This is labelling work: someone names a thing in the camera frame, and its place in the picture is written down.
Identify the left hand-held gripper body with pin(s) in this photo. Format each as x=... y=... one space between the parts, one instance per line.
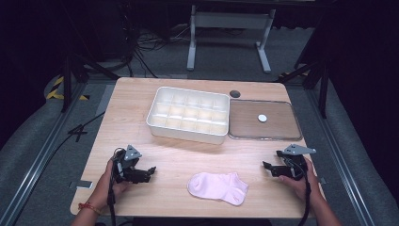
x=125 y=168

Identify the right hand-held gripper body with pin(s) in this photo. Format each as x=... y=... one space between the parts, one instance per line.
x=298 y=166

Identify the pink sock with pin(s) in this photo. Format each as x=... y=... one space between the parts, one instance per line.
x=218 y=187

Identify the white divided storage box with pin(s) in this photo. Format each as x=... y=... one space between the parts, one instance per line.
x=189 y=114

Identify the person's right hand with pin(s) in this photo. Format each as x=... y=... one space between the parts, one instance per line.
x=301 y=186

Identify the person's left hand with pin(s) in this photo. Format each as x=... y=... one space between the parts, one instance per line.
x=105 y=188

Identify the grey tape piece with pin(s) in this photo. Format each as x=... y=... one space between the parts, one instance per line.
x=81 y=184

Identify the black tripod stand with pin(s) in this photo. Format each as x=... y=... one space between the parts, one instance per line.
x=321 y=81
x=70 y=72

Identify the white metal stand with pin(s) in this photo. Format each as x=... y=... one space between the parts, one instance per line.
x=230 y=20

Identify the aluminium floor rail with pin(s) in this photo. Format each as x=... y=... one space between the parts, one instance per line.
x=342 y=157
x=37 y=163

